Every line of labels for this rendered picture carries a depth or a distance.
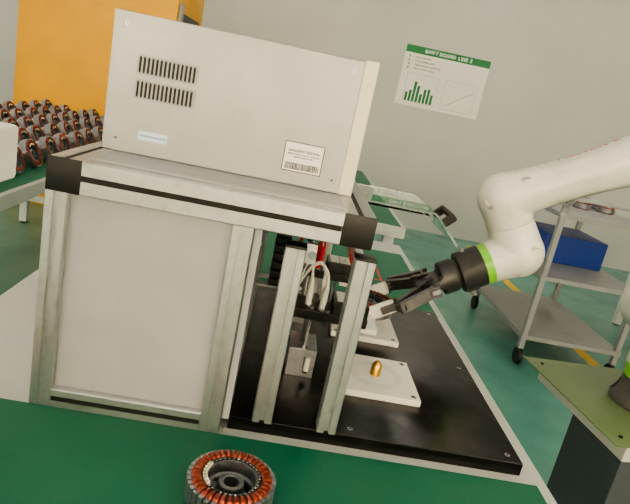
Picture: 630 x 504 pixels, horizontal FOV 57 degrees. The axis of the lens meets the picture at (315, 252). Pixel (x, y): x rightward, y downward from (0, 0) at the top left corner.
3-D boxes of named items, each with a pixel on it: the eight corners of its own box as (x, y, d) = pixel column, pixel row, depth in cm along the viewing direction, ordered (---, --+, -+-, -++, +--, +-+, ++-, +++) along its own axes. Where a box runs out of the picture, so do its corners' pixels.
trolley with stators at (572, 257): (546, 319, 427) (590, 186, 400) (618, 388, 330) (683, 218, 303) (468, 305, 422) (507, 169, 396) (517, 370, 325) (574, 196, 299)
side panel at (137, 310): (220, 423, 89) (256, 223, 81) (217, 434, 87) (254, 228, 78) (36, 393, 87) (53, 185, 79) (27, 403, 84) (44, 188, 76)
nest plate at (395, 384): (405, 367, 117) (406, 362, 116) (419, 407, 102) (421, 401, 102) (332, 355, 116) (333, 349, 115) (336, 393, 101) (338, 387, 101)
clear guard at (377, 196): (433, 222, 147) (439, 199, 145) (457, 247, 124) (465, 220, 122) (307, 197, 145) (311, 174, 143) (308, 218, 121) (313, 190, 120)
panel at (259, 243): (259, 279, 150) (280, 165, 143) (229, 419, 87) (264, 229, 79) (255, 278, 150) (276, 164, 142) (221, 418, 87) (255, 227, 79)
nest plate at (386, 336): (387, 321, 140) (389, 316, 140) (397, 348, 126) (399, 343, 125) (327, 310, 139) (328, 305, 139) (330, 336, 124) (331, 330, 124)
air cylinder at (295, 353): (310, 359, 112) (316, 333, 110) (311, 378, 104) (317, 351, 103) (285, 355, 111) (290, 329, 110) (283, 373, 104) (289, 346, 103)
